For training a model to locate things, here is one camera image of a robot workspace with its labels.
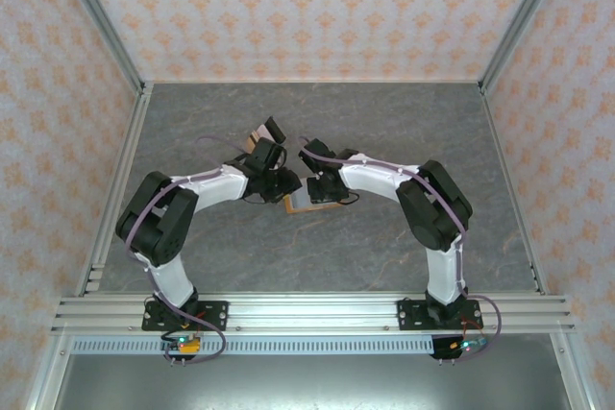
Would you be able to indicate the aluminium side rail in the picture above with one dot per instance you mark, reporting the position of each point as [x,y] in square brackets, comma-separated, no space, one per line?
[139,112]
[499,151]

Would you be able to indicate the grey card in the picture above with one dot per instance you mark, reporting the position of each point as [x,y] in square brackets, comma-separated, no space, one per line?
[299,199]

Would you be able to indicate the brown card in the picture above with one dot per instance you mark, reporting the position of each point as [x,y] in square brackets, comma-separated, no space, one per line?
[251,142]

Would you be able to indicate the orange card holder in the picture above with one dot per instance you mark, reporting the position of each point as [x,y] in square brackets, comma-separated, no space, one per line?
[317,209]

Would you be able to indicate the pink card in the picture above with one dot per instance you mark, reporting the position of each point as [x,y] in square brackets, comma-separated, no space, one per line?
[263,131]

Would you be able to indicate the controller board with orange plug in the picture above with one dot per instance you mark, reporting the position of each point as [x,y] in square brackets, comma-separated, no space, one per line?
[192,345]

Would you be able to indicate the grey metal sheet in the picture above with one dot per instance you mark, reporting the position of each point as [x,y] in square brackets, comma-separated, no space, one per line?
[312,381]

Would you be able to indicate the aluminium base beam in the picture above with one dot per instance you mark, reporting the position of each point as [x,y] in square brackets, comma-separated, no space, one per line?
[312,309]

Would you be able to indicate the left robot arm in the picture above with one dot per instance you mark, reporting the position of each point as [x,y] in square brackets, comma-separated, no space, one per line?
[154,218]

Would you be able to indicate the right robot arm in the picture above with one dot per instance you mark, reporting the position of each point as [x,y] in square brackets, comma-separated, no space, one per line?
[432,213]

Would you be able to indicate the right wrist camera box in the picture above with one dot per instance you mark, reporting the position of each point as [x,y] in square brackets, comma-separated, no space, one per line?
[315,177]

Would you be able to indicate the black card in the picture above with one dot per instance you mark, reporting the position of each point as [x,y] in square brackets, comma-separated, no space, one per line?
[275,127]

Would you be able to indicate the aluminium corner post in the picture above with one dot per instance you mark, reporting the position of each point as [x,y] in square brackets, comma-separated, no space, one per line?
[523,11]
[96,16]

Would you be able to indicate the controller board with blue part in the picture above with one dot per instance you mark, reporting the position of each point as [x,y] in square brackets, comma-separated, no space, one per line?
[463,346]

